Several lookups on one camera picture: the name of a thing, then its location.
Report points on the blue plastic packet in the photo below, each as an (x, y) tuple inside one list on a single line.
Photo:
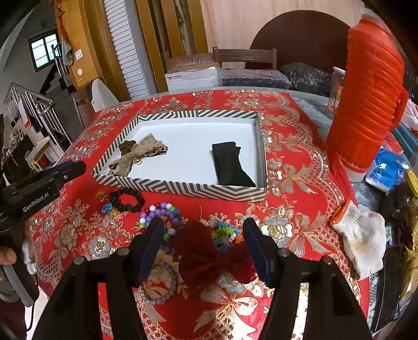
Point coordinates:
[(388, 166)]

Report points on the black plastic bag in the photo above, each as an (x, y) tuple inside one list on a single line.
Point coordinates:
[(303, 78)]

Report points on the window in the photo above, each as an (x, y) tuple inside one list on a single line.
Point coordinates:
[(44, 50)]

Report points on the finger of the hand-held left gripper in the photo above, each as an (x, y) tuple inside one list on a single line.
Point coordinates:
[(70, 170)]

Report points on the yellow lid jar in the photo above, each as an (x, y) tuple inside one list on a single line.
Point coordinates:
[(413, 183)]

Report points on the red floral tablecloth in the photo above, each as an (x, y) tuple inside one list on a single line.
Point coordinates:
[(294, 157)]

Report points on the leopard print ribbon bow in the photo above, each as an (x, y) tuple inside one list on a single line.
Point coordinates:
[(145, 147)]

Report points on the wooden chair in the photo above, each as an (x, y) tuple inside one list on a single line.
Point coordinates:
[(245, 54)]

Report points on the white chair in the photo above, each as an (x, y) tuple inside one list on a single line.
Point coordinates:
[(103, 94)]

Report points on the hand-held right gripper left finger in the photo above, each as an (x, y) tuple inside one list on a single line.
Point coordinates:
[(153, 248)]

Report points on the white carton box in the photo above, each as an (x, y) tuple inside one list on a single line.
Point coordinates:
[(189, 80)]

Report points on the glass jar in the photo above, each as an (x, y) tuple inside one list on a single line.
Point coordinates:
[(336, 91)]

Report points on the metal stair railing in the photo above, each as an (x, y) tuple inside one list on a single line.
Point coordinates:
[(42, 108)]

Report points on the striped cardboard box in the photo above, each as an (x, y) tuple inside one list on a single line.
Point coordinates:
[(183, 191)]

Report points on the dark packaged blanket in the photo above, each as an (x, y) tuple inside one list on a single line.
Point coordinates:
[(254, 78)]

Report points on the orange thermos jug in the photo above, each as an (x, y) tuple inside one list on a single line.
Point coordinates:
[(365, 98)]

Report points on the white wall switch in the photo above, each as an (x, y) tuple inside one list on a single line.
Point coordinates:
[(78, 54)]

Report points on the white work glove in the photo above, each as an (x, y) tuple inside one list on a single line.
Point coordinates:
[(362, 235)]

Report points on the black folded cloth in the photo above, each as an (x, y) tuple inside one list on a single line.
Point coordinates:
[(228, 163)]

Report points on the hanging grey cloth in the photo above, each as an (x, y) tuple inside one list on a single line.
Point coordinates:
[(67, 49)]

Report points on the black scrunchie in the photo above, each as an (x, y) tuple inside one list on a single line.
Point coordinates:
[(139, 201)]

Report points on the white slatted panel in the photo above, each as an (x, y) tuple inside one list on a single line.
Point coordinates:
[(127, 49)]

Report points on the brown fabric bow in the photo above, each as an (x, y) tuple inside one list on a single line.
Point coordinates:
[(125, 147)]

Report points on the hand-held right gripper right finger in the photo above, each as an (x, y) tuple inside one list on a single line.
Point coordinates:
[(258, 251)]

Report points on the round brown table top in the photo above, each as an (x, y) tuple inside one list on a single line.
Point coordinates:
[(300, 39)]

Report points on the person's left hand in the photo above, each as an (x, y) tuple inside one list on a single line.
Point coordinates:
[(6, 255)]

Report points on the red fabric bow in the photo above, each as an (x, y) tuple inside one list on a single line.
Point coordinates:
[(202, 251)]

